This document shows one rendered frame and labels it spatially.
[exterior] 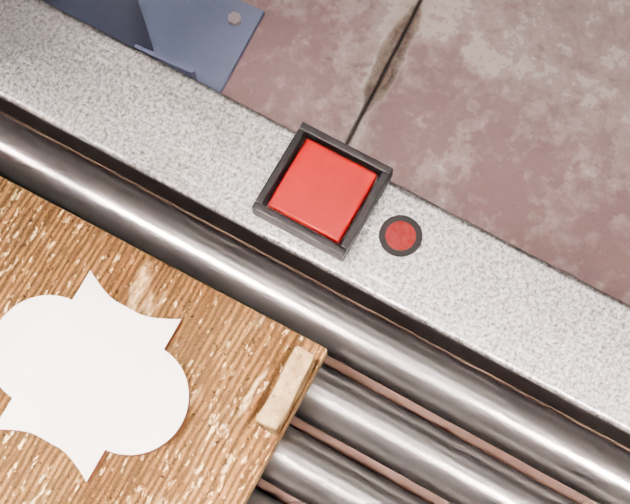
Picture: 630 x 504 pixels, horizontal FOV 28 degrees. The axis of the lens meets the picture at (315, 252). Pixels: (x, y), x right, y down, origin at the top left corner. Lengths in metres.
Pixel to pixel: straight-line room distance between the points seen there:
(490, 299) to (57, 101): 0.36
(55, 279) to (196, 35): 1.12
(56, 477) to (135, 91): 0.29
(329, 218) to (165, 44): 1.11
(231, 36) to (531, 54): 0.47
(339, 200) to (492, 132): 1.05
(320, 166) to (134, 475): 0.26
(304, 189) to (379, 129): 1.02
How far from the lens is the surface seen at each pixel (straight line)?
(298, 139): 0.92
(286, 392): 0.84
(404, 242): 0.91
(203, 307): 0.88
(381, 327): 0.90
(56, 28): 1.00
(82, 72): 0.98
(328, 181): 0.91
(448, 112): 1.94
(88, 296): 0.89
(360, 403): 0.88
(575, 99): 1.98
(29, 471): 0.88
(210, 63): 1.97
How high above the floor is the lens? 1.79
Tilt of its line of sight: 74 degrees down
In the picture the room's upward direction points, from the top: 3 degrees counter-clockwise
